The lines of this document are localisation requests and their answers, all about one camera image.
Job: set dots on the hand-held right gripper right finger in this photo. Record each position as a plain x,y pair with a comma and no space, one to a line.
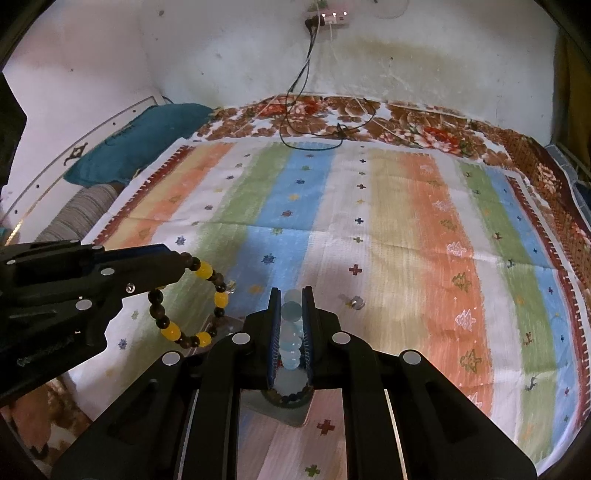
308,332

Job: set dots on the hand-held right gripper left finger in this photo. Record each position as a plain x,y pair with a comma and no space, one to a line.
275,332

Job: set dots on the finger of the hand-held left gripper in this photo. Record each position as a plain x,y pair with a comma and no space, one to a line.
138,284
147,259

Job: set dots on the small clear bead charm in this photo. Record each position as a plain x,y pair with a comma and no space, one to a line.
353,302

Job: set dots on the grey striped pillow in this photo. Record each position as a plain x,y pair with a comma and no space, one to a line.
78,212

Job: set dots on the teal pillow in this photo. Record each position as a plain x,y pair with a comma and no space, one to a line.
129,143

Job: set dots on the colourful striped cloth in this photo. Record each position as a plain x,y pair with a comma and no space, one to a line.
406,258

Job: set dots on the white bed headboard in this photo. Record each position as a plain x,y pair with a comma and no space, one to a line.
55,157

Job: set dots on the white power strip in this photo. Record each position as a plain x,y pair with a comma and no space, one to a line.
330,17

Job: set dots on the mustard hanging garment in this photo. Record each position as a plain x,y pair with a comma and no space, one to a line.
564,83

